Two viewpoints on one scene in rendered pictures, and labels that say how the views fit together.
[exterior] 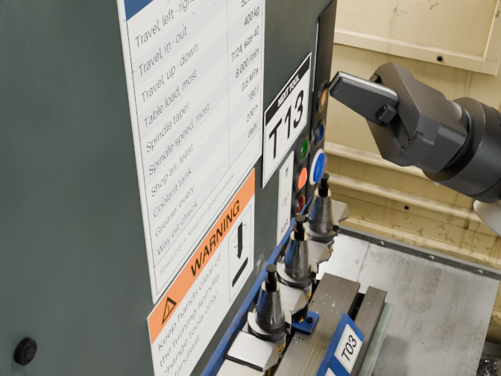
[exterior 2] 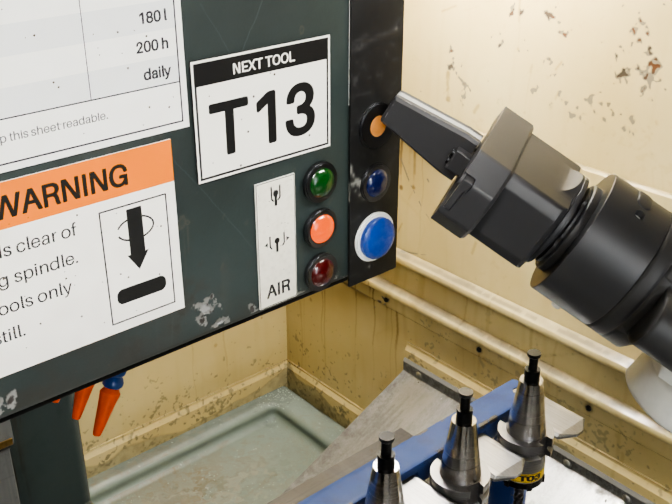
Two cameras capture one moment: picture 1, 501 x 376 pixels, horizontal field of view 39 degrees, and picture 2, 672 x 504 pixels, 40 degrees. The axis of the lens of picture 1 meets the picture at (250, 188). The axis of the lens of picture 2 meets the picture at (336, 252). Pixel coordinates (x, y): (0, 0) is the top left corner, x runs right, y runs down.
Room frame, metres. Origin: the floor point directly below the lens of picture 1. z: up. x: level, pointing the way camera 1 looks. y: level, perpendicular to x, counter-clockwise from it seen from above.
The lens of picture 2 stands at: (0.02, -0.29, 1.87)
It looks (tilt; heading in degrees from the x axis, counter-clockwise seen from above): 26 degrees down; 26
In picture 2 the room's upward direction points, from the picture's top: straight up
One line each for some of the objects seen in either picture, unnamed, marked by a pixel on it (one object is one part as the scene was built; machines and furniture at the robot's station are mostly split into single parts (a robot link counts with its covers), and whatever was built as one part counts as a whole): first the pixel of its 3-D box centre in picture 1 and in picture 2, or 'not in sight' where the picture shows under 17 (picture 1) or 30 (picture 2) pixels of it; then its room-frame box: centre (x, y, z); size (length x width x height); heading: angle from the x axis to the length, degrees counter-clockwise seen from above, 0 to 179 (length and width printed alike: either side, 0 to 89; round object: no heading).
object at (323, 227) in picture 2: (300, 177); (321, 228); (0.50, -0.05, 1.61); 0.02 x 0.01 x 0.02; 157
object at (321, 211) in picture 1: (321, 208); (528, 404); (0.87, -0.12, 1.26); 0.04 x 0.04 x 0.07
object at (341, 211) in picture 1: (329, 210); (554, 419); (0.92, -0.14, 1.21); 0.07 x 0.05 x 0.01; 67
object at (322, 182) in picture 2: (303, 149); (321, 182); (0.50, -0.05, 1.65); 0.02 x 0.01 x 0.02; 157
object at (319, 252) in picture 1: (308, 251); (493, 459); (0.82, -0.09, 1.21); 0.07 x 0.05 x 0.01; 67
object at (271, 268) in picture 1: (271, 277); (386, 450); (0.67, -0.03, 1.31); 0.02 x 0.02 x 0.03
